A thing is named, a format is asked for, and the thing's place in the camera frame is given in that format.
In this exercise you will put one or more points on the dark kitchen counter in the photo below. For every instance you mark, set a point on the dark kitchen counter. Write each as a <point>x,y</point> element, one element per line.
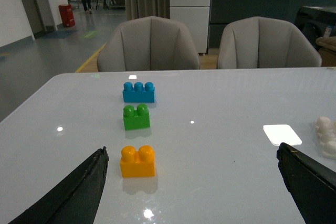
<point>223,12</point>

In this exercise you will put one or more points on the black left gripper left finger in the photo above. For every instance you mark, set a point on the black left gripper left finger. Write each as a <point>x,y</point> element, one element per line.
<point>76,198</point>

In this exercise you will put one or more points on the white drawer cabinet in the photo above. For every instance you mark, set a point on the white drawer cabinet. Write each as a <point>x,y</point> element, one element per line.
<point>195,15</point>

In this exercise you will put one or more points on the beige chair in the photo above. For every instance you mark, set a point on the beige chair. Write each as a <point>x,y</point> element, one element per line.
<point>149,44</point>
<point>260,42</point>

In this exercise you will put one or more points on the yellow toy block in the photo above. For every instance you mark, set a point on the yellow toy block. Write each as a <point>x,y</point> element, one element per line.
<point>137,163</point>

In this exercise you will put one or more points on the green toy block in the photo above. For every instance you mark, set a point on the green toy block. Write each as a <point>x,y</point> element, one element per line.
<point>136,117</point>

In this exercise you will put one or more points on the red bin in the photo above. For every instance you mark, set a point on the red bin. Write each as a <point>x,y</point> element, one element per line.
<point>66,15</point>

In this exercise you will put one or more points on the right beige chair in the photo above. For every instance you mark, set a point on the right beige chair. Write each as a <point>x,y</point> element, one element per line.
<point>260,42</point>

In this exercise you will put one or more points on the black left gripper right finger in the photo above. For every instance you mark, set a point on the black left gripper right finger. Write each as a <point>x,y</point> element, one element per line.
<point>311,184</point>

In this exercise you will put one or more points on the left beige chair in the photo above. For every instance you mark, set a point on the left beige chair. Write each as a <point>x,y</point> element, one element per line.
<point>149,44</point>

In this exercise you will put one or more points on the blue toy block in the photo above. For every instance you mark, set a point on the blue toy block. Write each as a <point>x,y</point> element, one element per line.
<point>139,92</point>

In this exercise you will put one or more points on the white studded base plate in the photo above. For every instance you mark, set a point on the white studded base plate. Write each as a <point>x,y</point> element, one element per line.
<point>325,131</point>

